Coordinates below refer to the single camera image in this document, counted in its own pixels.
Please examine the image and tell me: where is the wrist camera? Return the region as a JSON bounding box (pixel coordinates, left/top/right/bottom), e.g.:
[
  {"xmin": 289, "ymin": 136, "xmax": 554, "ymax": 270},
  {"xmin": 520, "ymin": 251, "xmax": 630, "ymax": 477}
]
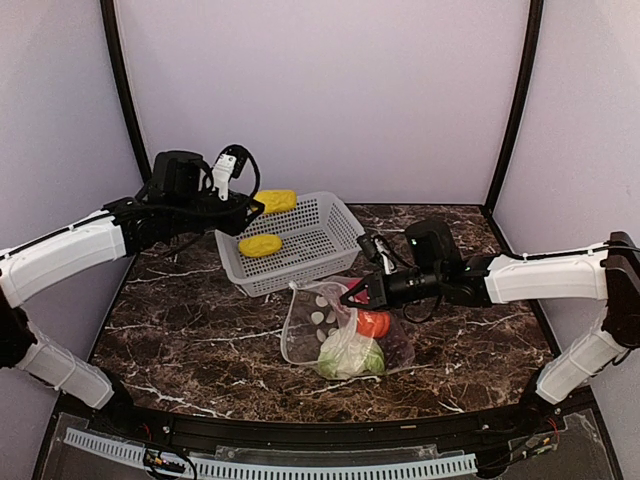
[
  {"xmin": 357, "ymin": 234, "xmax": 399, "ymax": 275},
  {"xmin": 212, "ymin": 144, "xmax": 261, "ymax": 201}
]

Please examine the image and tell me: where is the white fake cauliflower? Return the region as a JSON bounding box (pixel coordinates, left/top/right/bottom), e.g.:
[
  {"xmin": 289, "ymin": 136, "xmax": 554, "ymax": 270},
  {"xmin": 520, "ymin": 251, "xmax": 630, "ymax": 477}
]
[{"xmin": 316, "ymin": 328, "xmax": 386, "ymax": 380}]

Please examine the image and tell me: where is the black front rail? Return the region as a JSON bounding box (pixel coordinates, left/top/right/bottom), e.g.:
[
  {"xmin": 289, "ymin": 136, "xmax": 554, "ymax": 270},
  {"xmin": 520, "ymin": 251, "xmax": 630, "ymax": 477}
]
[{"xmin": 59, "ymin": 389, "xmax": 566, "ymax": 454}]

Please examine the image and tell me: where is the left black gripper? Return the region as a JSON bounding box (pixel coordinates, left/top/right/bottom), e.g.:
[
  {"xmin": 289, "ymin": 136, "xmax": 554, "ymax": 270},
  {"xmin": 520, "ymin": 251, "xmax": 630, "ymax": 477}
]
[{"xmin": 167, "ymin": 186, "xmax": 264, "ymax": 236}]

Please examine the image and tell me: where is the orange fake pumpkin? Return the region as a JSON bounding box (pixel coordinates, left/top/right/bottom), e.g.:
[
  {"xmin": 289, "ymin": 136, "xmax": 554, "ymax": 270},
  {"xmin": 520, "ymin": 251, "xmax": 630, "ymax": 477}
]
[{"xmin": 357, "ymin": 310, "xmax": 391, "ymax": 339}]

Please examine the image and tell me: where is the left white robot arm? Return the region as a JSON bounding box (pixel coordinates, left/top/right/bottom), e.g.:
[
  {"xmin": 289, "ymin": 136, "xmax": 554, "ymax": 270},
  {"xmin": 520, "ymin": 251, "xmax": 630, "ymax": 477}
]
[{"xmin": 1, "ymin": 144, "xmax": 265, "ymax": 436}]

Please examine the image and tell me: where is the red fake food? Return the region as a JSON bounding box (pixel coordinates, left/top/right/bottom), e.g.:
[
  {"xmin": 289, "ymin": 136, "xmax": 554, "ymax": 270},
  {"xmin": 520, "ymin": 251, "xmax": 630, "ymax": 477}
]
[{"xmin": 348, "ymin": 279, "xmax": 367, "ymax": 295}]

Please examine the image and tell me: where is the black frame post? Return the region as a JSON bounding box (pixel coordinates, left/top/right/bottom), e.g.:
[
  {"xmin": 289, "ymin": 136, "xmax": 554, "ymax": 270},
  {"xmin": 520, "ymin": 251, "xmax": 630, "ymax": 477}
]
[
  {"xmin": 483, "ymin": 0, "xmax": 544, "ymax": 216},
  {"xmin": 99, "ymin": 0, "xmax": 154, "ymax": 210}
]

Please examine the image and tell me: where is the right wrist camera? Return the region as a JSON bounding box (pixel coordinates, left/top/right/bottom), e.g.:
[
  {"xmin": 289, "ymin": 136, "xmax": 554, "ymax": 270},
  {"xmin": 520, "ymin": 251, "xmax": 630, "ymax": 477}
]
[{"xmin": 357, "ymin": 234, "xmax": 399, "ymax": 275}]

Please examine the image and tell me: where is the right black frame post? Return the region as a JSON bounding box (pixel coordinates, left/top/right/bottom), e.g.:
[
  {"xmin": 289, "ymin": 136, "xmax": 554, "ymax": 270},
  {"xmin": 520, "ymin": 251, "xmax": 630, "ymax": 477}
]
[{"xmin": 483, "ymin": 0, "xmax": 544, "ymax": 216}]

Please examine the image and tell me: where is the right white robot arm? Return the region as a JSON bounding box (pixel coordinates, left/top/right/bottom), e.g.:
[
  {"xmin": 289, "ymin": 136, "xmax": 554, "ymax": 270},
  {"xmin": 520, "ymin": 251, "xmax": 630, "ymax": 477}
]
[{"xmin": 340, "ymin": 220, "xmax": 639, "ymax": 434}]

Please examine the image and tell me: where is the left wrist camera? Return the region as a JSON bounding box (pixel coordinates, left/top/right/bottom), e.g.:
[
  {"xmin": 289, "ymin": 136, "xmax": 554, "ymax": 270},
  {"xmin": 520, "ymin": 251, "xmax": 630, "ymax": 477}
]
[{"xmin": 212, "ymin": 144, "xmax": 261, "ymax": 201}]

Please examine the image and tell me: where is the left black frame post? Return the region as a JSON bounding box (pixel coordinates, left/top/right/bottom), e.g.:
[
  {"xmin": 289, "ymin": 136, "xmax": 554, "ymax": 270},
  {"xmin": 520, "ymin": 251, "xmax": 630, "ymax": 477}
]
[{"xmin": 99, "ymin": 0, "xmax": 154, "ymax": 210}]

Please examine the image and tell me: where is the clear zip top bag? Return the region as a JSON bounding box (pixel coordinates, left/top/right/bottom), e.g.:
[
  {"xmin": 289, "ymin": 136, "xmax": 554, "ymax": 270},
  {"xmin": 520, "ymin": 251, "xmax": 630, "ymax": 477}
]
[{"xmin": 280, "ymin": 276, "xmax": 415, "ymax": 380}]

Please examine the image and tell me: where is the white perforated plastic basket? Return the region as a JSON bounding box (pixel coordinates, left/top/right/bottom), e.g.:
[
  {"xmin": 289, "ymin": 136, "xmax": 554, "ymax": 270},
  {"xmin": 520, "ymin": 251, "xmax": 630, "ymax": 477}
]
[{"xmin": 215, "ymin": 192, "xmax": 364, "ymax": 297}]

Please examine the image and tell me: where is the white slotted cable duct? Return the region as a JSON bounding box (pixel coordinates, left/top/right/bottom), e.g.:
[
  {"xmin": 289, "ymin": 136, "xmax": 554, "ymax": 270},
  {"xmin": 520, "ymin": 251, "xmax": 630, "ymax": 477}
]
[{"xmin": 63, "ymin": 427, "xmax": 479, "ymax": 479}]

